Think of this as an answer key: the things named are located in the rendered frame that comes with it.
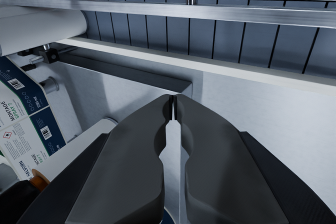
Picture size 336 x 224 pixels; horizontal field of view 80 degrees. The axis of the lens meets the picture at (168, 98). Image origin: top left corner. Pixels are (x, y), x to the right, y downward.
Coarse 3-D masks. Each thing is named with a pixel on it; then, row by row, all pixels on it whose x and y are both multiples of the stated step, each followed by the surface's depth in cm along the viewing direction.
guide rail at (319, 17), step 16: (0, 0) 37; (16, 0) 34; (32, 0) 32; (48, 0) 30; (64, 0) 28; (80, 0) 27; (96, 0) 26; (112, 0) 25; (176, 16) 21; (192, 16) 20; (208, 16) 19; (224, 16) 18; (240, 16) 18; (256, 16) 17; (272, 16) 16; (288, 16) 16; (304, 16) 15; (320, 16) 15
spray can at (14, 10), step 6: (12, 6) 34; (18, 6) 35; (24, 6) 35; (30, 6) 36; (0, 12) 32; (6, 12) 33; (12, 12) 33; (18, 12) 34; (24, 12) 35; (30, 12) 35
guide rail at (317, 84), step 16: (96, 48) 36; (112, 48) 34; (128, 48) 33; (144, 48) 33; (176, 64) 29; (192, 64) 28; (208, 64) 27; (224, 64) 26; (240, 64) 26; (256, 80) 24; (272, 80) 23; (288, 80) 22; (304, 80) 22; (320, 80) 22
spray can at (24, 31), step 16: (16, 16) 31; (32, 16) 32; (48, 16) 34; (64, 16) 36; (80, 16) 38; (0, 32) 28; (16, 32) 30; (32, 32) 31; (48, 32) 33; (64, 32) 36; (80, 32) 39; (0, 48) 29; (16, 48) 31
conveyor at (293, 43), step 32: (128, 0) 32; (160, 0) 30; (224, 0) 25; (256, 0) 24; (288, 0) 22; (96, 32) 40; (128, 32) 36; (160, 32) 32; (192, 32) 29; (224, 32) 27; (256, 32) 25; (288, 32) 23; (320, 32) 22; (256, 64) 27; (288, 64) 25; (320, 64) 23
